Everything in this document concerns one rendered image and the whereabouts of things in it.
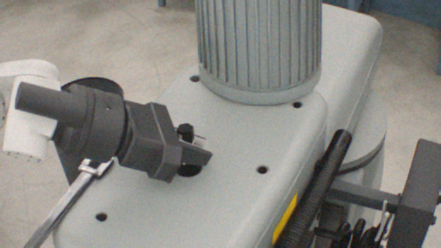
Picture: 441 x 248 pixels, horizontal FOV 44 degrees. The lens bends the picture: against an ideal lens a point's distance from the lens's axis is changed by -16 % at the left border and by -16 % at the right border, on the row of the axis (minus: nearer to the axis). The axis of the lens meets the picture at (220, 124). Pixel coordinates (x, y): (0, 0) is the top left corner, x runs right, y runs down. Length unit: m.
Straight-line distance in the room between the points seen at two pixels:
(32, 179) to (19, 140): 3.06
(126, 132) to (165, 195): 0.11
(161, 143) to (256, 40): 0.22
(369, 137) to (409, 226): 0.41
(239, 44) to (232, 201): 0.23
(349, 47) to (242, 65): 0.48
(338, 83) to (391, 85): 3.14
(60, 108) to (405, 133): 3.40
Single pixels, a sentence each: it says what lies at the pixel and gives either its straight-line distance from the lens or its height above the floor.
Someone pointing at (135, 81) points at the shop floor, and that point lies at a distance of 4.36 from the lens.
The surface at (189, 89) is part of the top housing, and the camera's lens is 0.98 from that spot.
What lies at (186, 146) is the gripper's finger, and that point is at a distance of 0.80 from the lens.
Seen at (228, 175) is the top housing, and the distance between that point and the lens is 0.83.
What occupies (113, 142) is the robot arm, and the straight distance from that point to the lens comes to 0.74.
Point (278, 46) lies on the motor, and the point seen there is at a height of 1.99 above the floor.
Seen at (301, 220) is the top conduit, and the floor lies 1.81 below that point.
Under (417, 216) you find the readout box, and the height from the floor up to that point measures 1.71.
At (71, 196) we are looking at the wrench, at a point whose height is 1.90.
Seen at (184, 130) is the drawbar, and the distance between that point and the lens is 0.80.
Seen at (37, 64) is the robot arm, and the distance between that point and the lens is 0.73.
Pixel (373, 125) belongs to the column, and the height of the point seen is 1.56.
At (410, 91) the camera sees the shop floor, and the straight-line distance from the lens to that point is 4.35.
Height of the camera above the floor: 2.46
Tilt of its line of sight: 39 degrees down
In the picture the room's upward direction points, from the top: 3 degrees counter-clockwise
